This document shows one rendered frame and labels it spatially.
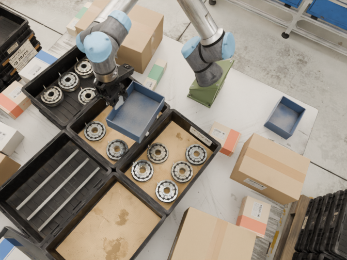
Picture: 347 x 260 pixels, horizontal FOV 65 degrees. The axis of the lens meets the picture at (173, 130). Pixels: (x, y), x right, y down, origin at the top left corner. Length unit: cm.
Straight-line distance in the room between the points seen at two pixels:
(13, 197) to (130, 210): 51
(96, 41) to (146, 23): 85
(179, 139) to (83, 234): 60
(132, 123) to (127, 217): 42
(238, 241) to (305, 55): 223
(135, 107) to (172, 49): 73
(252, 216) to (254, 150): 31
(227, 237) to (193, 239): 14
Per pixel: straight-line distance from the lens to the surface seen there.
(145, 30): 161
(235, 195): 146
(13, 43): 221
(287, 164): 142
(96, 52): 80
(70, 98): 149
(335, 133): 276
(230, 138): 146
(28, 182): 139
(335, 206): 194
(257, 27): 309
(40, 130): 161
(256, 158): 137
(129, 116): 112
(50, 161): 138
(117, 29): 87
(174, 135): 135
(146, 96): 117
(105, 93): 96
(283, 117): 171
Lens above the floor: 208
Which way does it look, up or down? 67 degrees down
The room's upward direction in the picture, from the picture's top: 11 degrees clockwise
